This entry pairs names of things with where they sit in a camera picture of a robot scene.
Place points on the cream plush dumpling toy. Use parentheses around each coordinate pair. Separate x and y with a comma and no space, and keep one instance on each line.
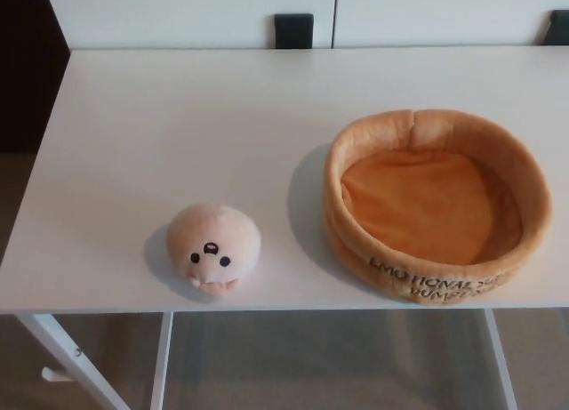
(209,232)

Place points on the orange plush round plate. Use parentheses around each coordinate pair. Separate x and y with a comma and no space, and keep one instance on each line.
(427,205)

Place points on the dark brown panel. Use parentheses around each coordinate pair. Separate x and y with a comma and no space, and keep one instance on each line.
(26,63)

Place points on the white table leg frame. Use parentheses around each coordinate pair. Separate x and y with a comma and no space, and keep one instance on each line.
(502,361)
(62,343)

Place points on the white cabinet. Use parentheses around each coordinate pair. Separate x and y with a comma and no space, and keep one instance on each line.
(178,10)

